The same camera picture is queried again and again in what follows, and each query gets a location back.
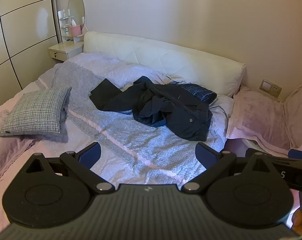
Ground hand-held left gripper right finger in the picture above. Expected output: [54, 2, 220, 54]
[181, 142, 289, 193]

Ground oval mirror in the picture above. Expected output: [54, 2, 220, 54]
[67, 0, 86, 34]

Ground blue-grey herringbone blanket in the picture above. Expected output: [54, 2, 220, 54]
[39, 60, 229, 188]

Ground cream dressing table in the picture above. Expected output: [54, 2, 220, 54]
[48, 34, 84, 62]

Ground pale lavender bed sheet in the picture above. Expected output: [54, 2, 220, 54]
[66, 52, 235, 140]

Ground white padded bed headboard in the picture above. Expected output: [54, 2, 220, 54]
[83, 31, 246, 98]

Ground dark navy jacket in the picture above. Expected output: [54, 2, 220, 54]
[101, 76, 213, 142]

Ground cream wall socket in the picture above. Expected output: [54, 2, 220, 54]
[270, 85, 282, 98]

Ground pink tissue box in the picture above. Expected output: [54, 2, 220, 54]
[70, 19, 82, 37]

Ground blue denim jeans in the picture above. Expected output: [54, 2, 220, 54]
[133, 84, 218, 128]

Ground cream sliding-door wardrobe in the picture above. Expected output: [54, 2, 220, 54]
[0, 0, 61, 114]

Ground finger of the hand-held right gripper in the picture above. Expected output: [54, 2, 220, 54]
[271, 149, 302, 167]

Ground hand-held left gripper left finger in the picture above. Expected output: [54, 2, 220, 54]
[26, 142, 114, 194]

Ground cream wall switch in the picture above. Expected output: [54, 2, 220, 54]
[260, 79, 273, 92]

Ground pink fleece cover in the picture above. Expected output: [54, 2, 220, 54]
[226, 84, 302, 153]

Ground person's right hand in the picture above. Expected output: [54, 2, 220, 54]
[292, 205, 302, 235]

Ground grey plaid pillow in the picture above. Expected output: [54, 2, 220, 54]
[0, 86, 72, 137]

